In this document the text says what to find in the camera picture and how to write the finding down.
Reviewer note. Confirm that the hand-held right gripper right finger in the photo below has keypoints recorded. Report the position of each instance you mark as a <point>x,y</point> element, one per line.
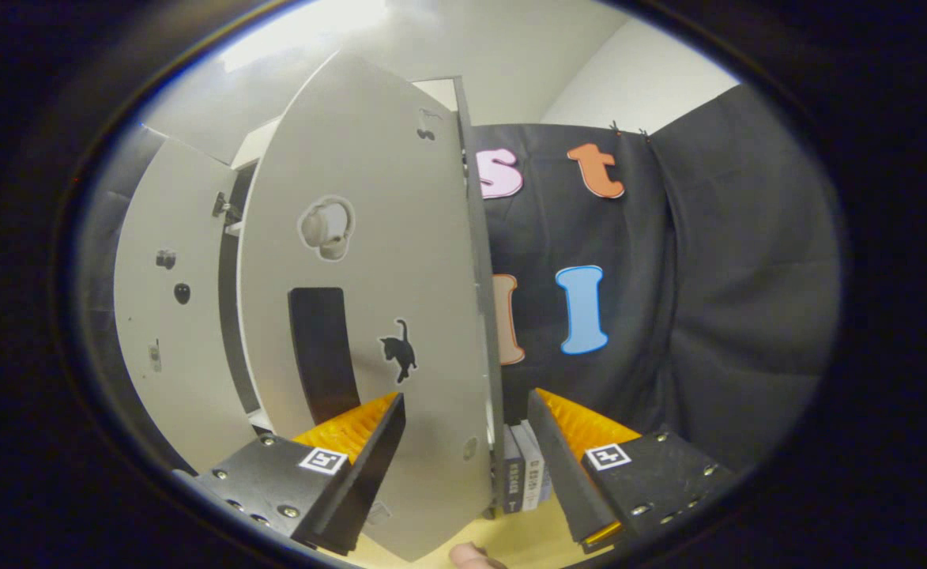
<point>562,474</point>

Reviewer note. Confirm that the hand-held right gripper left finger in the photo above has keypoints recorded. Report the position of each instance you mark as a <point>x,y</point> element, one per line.
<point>368,474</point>

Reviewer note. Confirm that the metal door hinge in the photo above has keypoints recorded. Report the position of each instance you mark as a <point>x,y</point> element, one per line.
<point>226,209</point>

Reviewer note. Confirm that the white shoe cabinet door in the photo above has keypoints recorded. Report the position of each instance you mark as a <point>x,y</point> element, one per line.
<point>400,237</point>
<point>171,379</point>

